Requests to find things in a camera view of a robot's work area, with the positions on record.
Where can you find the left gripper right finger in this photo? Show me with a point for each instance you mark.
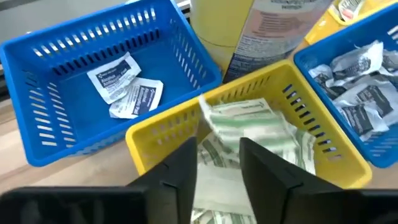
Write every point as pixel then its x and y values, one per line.
pixel 270 186

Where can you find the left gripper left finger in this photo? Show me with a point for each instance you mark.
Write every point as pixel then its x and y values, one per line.
pixel 174 186

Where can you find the blue plastic basket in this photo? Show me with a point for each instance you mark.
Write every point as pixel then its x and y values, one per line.
pixel 77 124
pixel 342 40

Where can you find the white disinfecting wipes canister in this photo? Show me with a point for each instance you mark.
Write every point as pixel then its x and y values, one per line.
pixel 248 31

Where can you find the white packet with red print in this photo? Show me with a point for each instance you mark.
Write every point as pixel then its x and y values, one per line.
pixel 349 9

